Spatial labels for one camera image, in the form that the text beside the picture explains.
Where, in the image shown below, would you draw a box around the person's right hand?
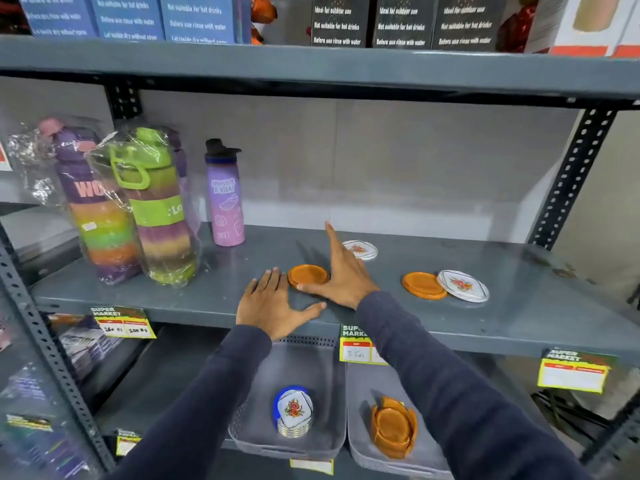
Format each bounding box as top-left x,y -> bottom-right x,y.
297,221 -> 381,311

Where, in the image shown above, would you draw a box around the person's left hand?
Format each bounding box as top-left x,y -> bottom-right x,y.
235,267 -> 327,341

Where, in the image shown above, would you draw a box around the floral white coaster back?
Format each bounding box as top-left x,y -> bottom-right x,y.
342,239 -> 379,261

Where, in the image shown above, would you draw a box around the floral white coaster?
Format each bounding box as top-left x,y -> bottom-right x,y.
342,239 -> 379,261
437,269 -> 491,303

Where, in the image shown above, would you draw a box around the orange coaster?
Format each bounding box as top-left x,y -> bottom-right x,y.
401,272 -> 449,301
287,264 -> 331,289

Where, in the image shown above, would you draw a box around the grey perforated plastic tray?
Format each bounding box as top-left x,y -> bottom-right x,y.
346,362 -> 453,478
229,337 -> 347,461

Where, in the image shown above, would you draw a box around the stack of floral coasters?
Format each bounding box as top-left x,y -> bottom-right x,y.
272,385 -> 315,439

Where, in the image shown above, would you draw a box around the stack of orange coasters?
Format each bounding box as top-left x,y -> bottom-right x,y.
370,397 -> 419,459

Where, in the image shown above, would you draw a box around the person's right forearm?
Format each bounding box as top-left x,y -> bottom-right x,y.
355,291 -> 591,480

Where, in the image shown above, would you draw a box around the person's left forearm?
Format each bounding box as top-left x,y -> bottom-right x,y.
107,324 -> 273,480

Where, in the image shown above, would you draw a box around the small yellow shelf label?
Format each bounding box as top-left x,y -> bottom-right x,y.
115,429 -> 142,457
289,459 -> 335,476

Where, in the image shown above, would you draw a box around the yellow green price label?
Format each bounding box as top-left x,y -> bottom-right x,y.
91,306 -> 157,339
537,348 -> 617,395
339,324 -> 389,366

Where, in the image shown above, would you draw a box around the lilac bottle with black cap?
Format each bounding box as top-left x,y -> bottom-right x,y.
205,138 -> 246,247

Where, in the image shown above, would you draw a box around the rainbow bottle with green lid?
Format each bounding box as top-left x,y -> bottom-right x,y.
109,127 -> 199,287

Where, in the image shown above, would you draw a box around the wrapped purple bottle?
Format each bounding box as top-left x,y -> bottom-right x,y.
167,127 -> 189,181

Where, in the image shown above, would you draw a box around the stack of dark packets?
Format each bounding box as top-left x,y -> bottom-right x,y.
59,324 -> 123,381

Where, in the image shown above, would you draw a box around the rainbow bottle with pink lid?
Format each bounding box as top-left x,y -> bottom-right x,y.
39,118 -> 143,285

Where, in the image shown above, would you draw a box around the black printed box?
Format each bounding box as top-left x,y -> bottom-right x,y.
372,0 -> 439,49
311,0 -> 371,48
431,0 -> 509,51

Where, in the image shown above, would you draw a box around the orange plastic item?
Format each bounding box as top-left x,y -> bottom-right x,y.
251,0 -> 277,45

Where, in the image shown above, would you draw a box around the blue printed box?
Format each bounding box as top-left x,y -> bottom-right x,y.
17,0 -> 99,38
159,0 -> 252,45
89,0 -> 166,41

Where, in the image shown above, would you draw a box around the red plastic item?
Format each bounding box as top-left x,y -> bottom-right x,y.
495,2 -> 539,53

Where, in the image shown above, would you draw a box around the white and orange box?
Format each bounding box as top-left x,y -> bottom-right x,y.
525,0 -> 640,58

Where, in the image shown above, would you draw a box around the black cables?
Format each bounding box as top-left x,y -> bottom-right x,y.
532,389 -> 626,435

